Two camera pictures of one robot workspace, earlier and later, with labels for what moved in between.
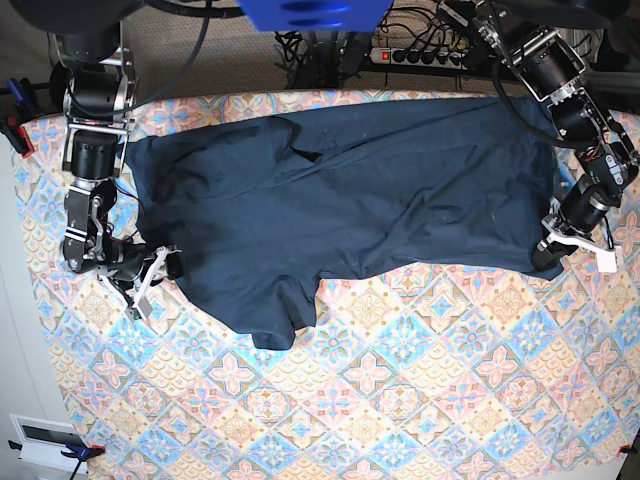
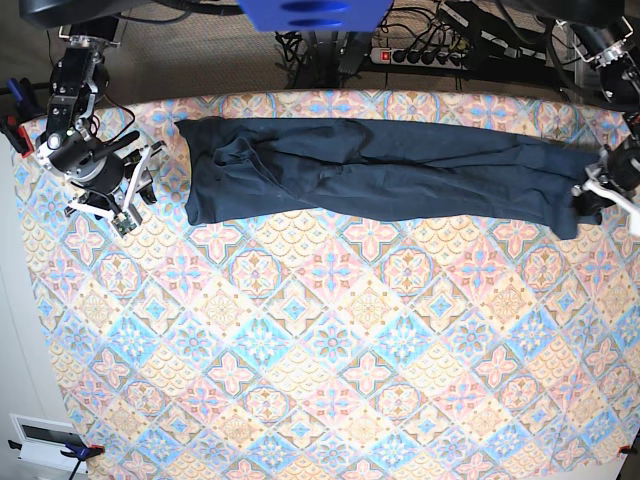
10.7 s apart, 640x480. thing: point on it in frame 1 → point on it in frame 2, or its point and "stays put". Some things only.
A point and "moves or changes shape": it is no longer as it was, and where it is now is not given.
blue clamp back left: (24, 111) stays put
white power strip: (419, 57) stays put
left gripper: (135, 267) → (120, 204)
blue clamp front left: (77, 453) stays put
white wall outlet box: (42, 442) stays put
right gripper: (575, 220) → (614, 179)
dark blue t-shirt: (255, 216) moves or changes shape
